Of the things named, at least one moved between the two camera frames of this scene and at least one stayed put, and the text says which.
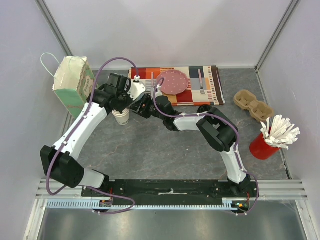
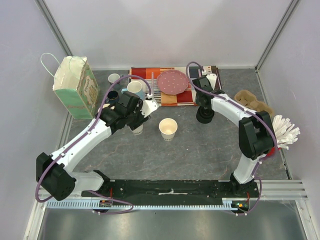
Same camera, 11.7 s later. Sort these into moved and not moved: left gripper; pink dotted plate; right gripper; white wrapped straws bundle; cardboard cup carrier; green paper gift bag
Moved: right gripper; left gripper
Not moved: green paper gift bag; cardboard cup carrier; white wrapped straws bundle; pink dotted plate
